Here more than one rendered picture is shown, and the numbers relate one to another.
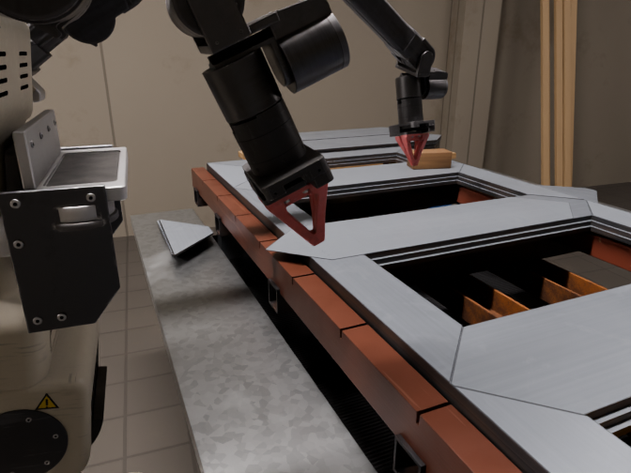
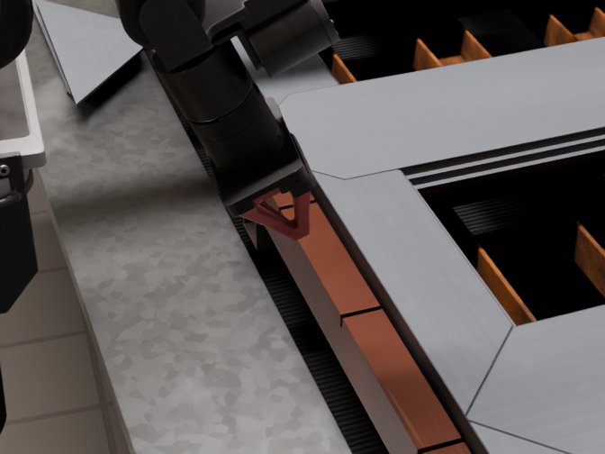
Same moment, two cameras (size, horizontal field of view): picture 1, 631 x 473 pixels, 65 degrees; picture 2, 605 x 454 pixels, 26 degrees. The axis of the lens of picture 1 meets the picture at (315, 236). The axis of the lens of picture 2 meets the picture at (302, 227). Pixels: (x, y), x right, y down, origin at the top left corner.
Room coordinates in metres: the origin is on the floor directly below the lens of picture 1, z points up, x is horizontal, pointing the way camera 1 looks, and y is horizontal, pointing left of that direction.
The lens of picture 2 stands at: (-0.34, -0.06, 1.63)
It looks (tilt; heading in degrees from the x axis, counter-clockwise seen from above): 37 degrees down; 4
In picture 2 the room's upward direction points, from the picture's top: straight up
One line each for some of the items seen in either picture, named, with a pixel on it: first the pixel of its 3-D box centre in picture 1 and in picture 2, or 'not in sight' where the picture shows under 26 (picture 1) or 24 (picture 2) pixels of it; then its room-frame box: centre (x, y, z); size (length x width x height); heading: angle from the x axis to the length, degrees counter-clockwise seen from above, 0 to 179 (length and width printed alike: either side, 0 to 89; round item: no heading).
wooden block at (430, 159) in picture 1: (429, 159); not in sight; (1.50, -0.35, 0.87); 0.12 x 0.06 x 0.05; 99
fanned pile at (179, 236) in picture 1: (187, 233); (92, 40); (1.31, 0.36, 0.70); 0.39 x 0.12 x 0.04; 24
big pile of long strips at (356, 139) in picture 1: (346, 144); not in sight; (2.03, -0.13, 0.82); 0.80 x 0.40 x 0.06; 114
